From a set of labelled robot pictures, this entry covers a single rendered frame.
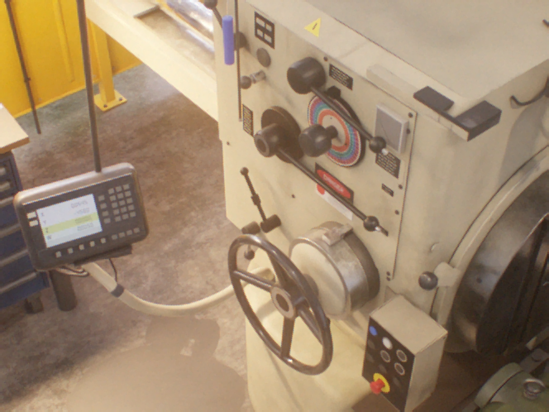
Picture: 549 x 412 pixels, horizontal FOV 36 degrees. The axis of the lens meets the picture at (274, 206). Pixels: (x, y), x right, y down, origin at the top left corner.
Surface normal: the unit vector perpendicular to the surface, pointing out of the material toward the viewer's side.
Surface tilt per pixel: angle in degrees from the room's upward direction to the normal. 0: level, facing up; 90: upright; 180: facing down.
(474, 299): 77
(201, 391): 0
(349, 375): 0
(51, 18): 90
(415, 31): 0
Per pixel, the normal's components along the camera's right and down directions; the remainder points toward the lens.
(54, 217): 0.39, 0.35
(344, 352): 0.00, -0.72
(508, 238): -0.53, -0.22
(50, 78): 0.64, 0.54
